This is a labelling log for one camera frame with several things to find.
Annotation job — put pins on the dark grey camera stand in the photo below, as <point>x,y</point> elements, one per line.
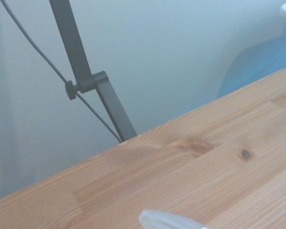
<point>72,47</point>

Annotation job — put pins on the blue rounded object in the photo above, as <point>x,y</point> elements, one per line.
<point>259,64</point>

